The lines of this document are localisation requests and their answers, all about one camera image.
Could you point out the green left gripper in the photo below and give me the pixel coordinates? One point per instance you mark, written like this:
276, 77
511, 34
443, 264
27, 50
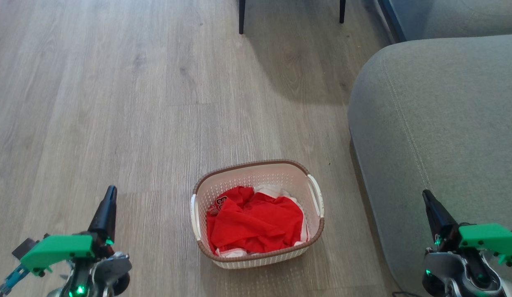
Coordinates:
60, 248

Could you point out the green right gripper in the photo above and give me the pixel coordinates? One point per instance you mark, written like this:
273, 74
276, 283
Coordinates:
489, 239

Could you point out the blue left wrist connector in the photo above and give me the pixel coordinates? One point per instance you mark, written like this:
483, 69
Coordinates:
12, 280

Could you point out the grey fabric sofa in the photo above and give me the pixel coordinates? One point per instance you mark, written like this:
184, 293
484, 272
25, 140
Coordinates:
437, 123

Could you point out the white garment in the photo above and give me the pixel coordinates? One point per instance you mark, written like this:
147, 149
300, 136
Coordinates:
273, 190

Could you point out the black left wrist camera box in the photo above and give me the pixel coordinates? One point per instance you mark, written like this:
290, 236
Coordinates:
24, 247

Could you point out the red jersey garment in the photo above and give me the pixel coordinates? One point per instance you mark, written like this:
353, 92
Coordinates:
256, 222

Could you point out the black chair leg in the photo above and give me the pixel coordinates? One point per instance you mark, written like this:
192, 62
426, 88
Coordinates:
342, 10
241, 16

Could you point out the grey sofa cushion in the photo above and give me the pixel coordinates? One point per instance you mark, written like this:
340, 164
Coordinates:
458, 16

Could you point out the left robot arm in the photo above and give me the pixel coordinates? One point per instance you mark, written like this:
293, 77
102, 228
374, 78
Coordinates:
105, 270

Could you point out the white brown-rimmed laundry basket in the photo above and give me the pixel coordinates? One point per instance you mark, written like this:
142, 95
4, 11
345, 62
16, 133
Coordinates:
256, 175

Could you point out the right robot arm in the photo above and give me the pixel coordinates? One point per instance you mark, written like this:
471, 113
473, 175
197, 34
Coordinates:
442, 268

